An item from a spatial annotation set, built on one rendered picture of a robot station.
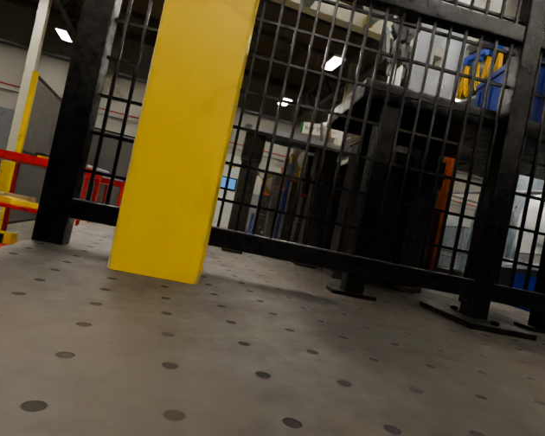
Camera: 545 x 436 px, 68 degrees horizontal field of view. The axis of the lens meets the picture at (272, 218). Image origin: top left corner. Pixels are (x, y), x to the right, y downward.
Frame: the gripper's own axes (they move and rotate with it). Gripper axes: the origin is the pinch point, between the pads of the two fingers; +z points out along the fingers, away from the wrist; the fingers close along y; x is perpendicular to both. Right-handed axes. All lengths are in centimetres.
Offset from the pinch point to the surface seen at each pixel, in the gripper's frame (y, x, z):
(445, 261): -608, -940, 49
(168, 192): 49, 69, 50
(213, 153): 45, 69, 45
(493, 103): -3.1, 44.8, 19.9
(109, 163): 275, -737, -7
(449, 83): -2.2, 28.8, 10.9
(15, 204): 195, -217, 74
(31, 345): 51, 93, 59
